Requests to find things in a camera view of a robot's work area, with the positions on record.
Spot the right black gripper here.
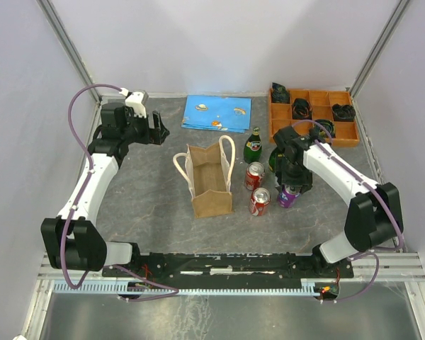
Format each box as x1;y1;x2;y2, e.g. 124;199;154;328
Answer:
274;157;313;196

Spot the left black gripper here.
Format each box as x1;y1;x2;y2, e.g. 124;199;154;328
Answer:
121;108;170;145

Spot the purple soda can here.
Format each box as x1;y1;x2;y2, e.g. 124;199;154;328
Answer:
277;185;300;208

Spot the red cola can front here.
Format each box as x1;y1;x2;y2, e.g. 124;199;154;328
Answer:
249;188;271;216

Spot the red cola can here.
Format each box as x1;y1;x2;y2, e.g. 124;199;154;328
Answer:
249;188;271;216
244;161;265;191

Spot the burlap canvas tote bag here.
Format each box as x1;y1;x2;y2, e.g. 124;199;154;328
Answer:
172;135;236;218

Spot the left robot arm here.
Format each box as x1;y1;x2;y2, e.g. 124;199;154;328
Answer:
41;102;169;276

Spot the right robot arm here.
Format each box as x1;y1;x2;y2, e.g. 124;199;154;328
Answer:
273;126;404;277

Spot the green glass bottle right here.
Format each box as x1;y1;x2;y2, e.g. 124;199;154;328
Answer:
268;147;283;173

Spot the green glass bottle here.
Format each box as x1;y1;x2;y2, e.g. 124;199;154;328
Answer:
268;147;283;173
243;127;262;164

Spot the red cola can rear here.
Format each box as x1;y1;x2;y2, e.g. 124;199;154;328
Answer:
244;161;265;191

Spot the green glass bottle left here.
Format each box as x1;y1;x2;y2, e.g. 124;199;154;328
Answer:
243;127;262;164

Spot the dark rolled item bottom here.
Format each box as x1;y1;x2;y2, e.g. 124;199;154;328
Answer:
317;119;336;138

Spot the blue patterned folded cloth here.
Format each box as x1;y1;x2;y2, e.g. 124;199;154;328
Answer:
181;95;251;133

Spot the dark rolled item middle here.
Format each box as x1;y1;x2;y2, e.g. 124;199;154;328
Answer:
292;98;312;120

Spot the orange compartment tray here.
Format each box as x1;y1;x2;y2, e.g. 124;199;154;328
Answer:
267;89;360;147

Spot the dark rolled item right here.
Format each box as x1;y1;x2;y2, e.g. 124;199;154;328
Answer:
331;103;356;122

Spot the dark rolled item top-left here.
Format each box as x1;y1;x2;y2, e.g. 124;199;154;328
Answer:
271;82;290;104

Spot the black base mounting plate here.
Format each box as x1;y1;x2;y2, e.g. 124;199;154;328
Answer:
103;253;353;290

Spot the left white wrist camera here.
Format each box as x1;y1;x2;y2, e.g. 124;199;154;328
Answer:
119;88;148;118

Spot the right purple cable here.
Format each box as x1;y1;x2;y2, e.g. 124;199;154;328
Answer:
290;119;407;302

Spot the purple cable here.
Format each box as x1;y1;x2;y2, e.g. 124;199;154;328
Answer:
60;83;180;302
290;119;407;302

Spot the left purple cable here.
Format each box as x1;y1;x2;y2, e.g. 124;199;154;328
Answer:
60;83;180;302

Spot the aluminium frame rail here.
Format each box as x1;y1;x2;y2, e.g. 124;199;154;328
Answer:
37;252;425;283

